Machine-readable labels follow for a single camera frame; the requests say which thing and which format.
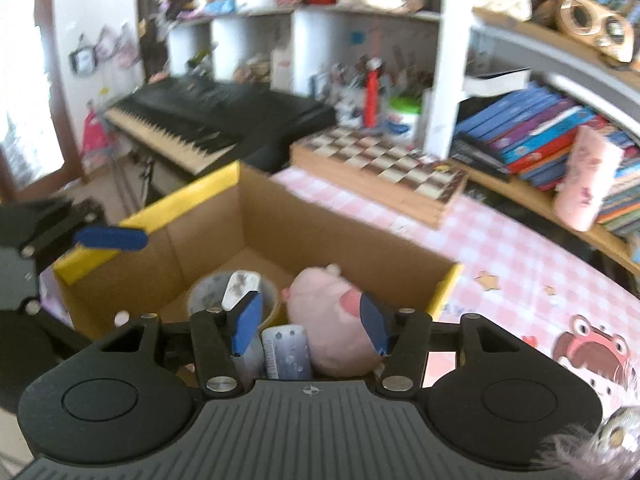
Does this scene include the wooden radio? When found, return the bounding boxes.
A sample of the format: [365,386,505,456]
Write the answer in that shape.
[532,0,636,66]

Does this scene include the white spray bottle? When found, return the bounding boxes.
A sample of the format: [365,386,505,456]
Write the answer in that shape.
[235,324,313,381]

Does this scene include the pink checked desktop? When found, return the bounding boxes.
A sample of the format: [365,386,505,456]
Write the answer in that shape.
[272,165,640,426]

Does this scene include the white jar with green lid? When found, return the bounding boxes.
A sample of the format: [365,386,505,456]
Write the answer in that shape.
[385,96,423,146]

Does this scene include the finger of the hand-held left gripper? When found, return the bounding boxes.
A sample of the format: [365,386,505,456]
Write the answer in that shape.
[20,200,149,262]

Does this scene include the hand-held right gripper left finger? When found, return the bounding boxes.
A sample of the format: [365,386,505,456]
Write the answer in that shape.
[97,290,264,397]

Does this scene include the hanging pink bags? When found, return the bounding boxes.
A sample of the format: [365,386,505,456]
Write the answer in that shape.
[95,22,143,68]

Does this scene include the wooden chessboard box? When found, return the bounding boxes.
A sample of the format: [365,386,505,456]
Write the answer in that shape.
[290,127,471,228]

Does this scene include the hanging tote bag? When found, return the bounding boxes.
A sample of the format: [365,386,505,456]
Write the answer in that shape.
[67,35,98,78]

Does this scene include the yellow tape roll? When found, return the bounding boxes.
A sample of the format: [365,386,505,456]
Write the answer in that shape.
[187,270,281,333]

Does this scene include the pink plush pig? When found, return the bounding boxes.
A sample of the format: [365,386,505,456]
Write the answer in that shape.
[281,264,386,378]

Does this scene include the red hanging ornament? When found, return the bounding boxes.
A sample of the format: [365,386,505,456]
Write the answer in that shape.
[362,57,386,128]

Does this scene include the yellow cardboard box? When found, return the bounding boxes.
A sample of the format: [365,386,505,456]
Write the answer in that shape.
[52,160,465,386]

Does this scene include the black electronic keyboard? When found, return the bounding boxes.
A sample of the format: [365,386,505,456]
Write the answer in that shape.
[102,75,338,176]

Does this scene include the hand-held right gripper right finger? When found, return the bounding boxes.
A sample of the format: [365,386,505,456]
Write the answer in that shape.
[358,291,528,397]

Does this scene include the row of books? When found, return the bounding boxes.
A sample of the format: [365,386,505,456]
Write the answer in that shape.
[450,80,640,241]

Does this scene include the white wooden bookshelf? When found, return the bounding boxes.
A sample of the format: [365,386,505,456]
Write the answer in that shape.
[167,0,640,281]

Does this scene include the pink printed tumbler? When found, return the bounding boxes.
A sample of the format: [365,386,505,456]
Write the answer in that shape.
[552,125,626,233]

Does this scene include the thick black-covered book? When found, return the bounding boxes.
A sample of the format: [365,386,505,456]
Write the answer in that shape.
[462,67,532,98]

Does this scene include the pen holder with pens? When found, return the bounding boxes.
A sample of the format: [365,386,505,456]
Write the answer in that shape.
[320,60,366,111]

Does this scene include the pink backpack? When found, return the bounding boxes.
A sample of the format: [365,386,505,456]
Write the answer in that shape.
[82,105,118,171]

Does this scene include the grey fluffy pompom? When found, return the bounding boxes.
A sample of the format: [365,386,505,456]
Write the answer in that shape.
[540,402,640,480]

